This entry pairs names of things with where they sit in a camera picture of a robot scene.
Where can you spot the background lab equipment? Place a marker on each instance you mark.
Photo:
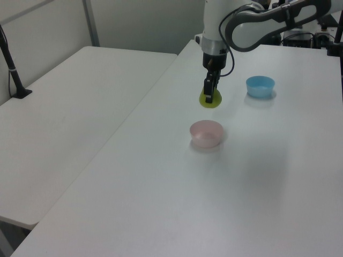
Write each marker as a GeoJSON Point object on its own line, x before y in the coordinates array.
{"type": "Point", "coordinates": [302, 36]}

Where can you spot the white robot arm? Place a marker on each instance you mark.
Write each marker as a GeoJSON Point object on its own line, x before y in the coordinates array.
{"type": "Point", "coordinates": [257, 24]}

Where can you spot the green pear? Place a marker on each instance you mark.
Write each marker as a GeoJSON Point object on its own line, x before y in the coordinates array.
{"type": "Point", "coordinates": [217, 103]}

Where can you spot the white side table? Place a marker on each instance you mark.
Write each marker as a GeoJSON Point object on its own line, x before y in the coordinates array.
{"type": "Point", "coordinates": [67, 120]}

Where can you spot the pink plastic bowl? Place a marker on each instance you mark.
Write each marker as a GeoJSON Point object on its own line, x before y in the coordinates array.
{"type": "Point", "coordinates": [206, 134]}

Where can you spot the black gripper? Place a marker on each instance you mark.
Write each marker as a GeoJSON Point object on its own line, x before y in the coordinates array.
{"type": "Point", "coordinates": [214, 60]}

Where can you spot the black camera stand pole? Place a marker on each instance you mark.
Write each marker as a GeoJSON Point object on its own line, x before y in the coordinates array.
{"type": "Point", "coordinates": [12, 69]}

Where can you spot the black clamp stand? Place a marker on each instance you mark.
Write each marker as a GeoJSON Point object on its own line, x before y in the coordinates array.
{"type": "Point", "coordinates": [336, 40]}

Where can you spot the blue plastic bowl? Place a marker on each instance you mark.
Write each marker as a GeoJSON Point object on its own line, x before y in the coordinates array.
{"type": "Point", "coordinates": [260, 85]}

